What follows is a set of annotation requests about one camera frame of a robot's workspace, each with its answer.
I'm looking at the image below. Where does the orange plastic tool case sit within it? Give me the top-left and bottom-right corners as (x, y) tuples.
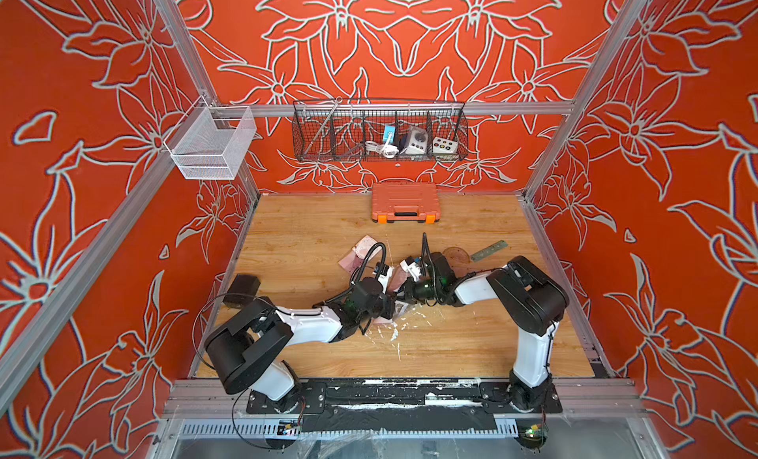
(371, 182), (441, 224)

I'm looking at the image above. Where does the black box on table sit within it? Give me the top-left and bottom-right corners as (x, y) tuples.
(222, 273), (261, 310)

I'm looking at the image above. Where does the pink ruler set pouch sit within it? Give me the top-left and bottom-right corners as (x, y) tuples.
(373, 261), (422, 325)

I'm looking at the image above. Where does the white round-dial device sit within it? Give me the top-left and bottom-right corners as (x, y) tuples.
(403, 127), (428, 156)

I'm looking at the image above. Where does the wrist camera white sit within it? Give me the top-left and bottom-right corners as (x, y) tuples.
(400, 257), (424, 281)
(373, 263), (389, 277)

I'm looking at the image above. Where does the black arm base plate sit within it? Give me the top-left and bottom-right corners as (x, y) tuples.
(245, 378), (564, 416)

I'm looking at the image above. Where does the white wire wall basket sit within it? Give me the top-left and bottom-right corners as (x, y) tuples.
(167, 107), (257, 181)

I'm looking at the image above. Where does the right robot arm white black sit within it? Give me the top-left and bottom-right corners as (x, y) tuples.
(398, 237), (569, 413)

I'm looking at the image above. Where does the blue small box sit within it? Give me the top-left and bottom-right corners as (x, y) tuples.
(382, 124), (396, 145)

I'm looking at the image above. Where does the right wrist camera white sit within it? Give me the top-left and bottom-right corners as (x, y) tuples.
(400, 257), (424, 281)

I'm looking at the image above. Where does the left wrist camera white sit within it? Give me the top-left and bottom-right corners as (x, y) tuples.
(373, 263), (389, 277)

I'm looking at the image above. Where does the clear brown protractor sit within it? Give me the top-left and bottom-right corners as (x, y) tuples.
(442, 247), (471, 269)

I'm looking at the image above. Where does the black wire wall basket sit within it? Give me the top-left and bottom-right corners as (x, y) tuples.
(292, 98), (470, 163)

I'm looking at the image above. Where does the white button box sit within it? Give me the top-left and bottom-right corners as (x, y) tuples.
(432, 137), (459, 161)

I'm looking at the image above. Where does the green straight ruler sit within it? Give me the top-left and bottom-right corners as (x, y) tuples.
(470, 240), (508, 263)

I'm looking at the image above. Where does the white coiled cable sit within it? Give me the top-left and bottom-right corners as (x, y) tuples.
(363, 140), (399, 160)

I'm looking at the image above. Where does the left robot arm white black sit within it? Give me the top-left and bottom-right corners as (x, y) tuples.
(203, 242), (395, 402)

